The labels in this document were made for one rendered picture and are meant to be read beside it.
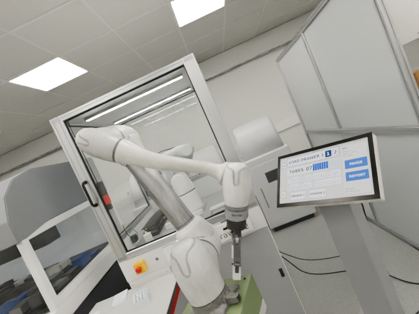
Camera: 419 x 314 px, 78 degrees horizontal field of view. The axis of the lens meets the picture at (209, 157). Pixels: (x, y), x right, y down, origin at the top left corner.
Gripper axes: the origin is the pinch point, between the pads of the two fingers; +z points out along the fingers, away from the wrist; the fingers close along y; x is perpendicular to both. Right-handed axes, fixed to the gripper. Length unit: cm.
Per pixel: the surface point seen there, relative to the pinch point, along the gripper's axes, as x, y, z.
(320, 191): 43, -32, -21
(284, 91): 104, -400, -89
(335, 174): 49, -30, -30
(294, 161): 35, -51, -32
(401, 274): 124, -82, 59
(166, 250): -42, -60, 30
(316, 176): 42, -37, -27
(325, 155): 47, -39, -37
